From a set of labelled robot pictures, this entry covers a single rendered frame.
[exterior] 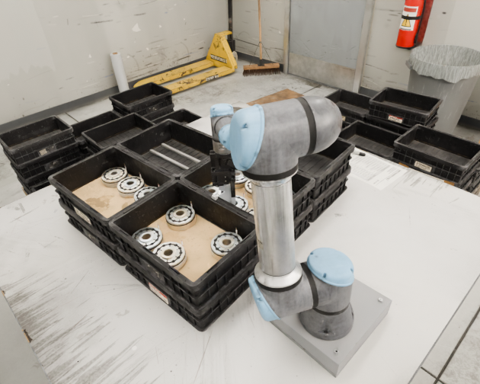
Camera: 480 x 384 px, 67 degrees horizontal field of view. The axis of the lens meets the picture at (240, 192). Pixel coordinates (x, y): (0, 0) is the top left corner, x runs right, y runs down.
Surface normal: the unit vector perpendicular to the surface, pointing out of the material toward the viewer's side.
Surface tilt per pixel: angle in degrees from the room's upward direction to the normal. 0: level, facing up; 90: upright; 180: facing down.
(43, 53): 90
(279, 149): 80
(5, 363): 0
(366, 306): 3
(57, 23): 90
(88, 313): 0
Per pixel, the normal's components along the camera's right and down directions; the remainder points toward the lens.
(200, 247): -0.04, -0.79
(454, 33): -0.72, 0.45
